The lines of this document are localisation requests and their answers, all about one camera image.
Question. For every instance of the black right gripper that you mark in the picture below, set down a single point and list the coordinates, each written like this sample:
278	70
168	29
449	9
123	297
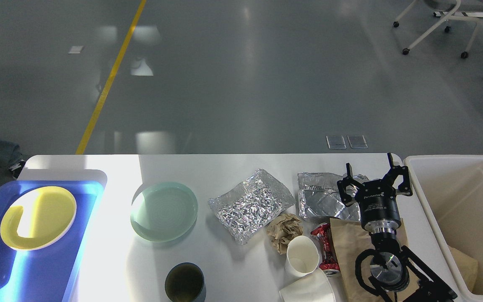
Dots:
377	207

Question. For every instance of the dark grey mug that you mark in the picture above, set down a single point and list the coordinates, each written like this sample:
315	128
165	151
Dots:
185	283

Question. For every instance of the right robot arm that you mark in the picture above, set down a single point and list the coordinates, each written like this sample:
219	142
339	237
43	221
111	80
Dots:
384	270

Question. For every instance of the floor outlet cover right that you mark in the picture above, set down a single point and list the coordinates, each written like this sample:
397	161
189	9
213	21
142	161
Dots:
357	141

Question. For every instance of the floor outlet cover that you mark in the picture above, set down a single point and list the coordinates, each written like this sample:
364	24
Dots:
336	142
357	141

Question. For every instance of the flattened foil tray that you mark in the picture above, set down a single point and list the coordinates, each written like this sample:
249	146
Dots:
319	197

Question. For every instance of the floor outlet cover left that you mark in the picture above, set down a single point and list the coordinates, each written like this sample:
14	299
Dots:
336	142

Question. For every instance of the brown paper bag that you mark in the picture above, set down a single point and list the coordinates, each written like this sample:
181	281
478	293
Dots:
349	240

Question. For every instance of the beige waste bin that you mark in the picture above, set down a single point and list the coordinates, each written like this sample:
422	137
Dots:
450	189

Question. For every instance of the crushed red soda can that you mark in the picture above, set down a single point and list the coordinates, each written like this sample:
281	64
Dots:
329	264

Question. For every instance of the white paper cup upright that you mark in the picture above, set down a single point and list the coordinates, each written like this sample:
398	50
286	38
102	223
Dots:
302	257

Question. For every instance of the crumpled brown paper ball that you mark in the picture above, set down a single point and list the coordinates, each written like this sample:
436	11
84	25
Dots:
282	230

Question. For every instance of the white paper cup lying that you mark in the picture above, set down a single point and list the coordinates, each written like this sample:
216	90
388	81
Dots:
314	287

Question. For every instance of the brown paper in bin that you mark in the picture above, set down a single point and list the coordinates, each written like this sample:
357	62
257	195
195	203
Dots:
467	266

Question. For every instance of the crumpled foil sheet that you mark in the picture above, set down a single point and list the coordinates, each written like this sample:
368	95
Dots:
251	204

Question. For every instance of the white office chair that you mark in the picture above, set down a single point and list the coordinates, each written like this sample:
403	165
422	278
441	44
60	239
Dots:
452	10

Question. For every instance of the yellow plate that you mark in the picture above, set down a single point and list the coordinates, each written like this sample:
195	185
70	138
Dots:
38	218

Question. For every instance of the blue plastic tray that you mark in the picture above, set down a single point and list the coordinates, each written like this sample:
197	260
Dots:
47	274

